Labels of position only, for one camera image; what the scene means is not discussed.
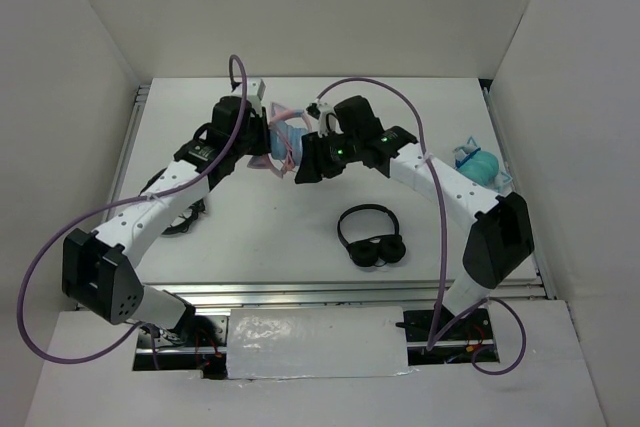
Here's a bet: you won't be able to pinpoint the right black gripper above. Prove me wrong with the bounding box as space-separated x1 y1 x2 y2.
294 128 361 184

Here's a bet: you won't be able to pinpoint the pink blue cat-ear headphones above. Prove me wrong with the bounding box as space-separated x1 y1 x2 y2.
247 102 312 178

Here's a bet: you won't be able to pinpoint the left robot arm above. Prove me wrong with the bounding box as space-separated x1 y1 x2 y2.
62 94 269 346

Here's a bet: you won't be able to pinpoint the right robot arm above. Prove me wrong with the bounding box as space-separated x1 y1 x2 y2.
295 96 534 339

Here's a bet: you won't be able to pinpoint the black on-ear headphones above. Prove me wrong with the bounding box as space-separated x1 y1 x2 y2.
336 203 407 269

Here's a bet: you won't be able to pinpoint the teal cat-ear headphones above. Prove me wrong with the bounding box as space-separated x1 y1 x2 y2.
453 136 512 193

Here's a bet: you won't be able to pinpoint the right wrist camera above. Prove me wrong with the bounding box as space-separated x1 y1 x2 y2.
306 100 339 137

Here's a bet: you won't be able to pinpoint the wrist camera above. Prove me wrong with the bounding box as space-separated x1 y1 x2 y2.
247 77 266 116
306 100 339 137

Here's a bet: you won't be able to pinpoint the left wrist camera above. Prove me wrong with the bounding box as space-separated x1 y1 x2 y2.
247 77 266 116

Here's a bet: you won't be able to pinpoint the black headphones with cable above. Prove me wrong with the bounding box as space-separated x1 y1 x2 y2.
162 198 206 237

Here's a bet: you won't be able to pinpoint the aluminium rail frame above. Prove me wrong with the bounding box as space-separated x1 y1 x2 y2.
74 77 556 311

